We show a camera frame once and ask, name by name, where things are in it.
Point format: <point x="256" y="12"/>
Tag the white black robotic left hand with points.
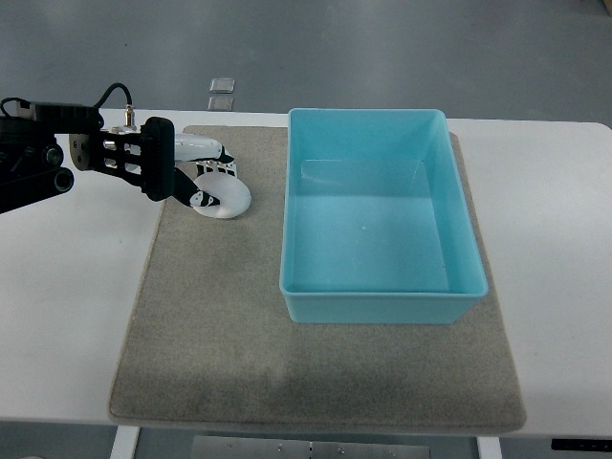
<point x="209" y="155"/>

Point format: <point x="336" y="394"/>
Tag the white rabbit-shaped toy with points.
<point x="233" y="194"/>

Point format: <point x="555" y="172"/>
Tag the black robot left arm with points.
<point x="32" y="168"/>

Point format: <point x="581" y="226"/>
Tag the blue plastic box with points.
<point x="377" y="227"/>

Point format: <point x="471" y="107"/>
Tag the lower metal floor plate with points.
<point x="220" y="103"/>

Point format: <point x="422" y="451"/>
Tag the grey felt mat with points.
<point x="210" y="343"/>

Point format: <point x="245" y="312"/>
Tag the white left table leg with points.
<point x="125" y="442"/>

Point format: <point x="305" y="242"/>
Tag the white table leg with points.
<point x="489" y="448"/>
<point x="125" y="442"/>

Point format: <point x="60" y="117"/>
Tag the white right table leg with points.
<point x="489" y="448"/>

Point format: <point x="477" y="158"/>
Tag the black table control panel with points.
<point x="585" y="445"/>

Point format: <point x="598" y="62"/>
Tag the grey metal table base plate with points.
<point x="228" y="447"/>

